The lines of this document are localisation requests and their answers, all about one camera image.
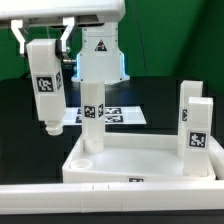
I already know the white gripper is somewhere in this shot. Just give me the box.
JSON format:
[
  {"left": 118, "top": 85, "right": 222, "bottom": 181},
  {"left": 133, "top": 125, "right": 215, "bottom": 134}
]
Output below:
[{"left": 0, "top": 0, "right": 126, "bottom": 59}]

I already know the white L-shaped fence wall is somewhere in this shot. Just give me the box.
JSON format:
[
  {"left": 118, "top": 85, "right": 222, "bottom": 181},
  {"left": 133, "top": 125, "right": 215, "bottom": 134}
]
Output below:
[{"left": 0, "top": 140, "right": 224, "bottom": 215}]

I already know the fiducial marker sheet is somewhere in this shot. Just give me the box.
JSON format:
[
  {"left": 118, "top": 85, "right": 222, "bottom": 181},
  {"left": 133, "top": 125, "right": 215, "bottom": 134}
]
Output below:
[{"left": 63, "top": 106, "right": 146, "bottom": 126}]

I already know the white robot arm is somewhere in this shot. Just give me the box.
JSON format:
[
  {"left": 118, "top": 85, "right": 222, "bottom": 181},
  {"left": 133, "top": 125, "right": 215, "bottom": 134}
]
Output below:
[{"left": 0, "top": 0, "right": 128, "bottom": 84}]

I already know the white desk top tray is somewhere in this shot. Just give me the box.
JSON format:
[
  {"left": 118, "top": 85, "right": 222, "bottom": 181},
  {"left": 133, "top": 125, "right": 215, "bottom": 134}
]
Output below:
[{"left": 62, "top": 132, "right": 216, "bottom": 183}]

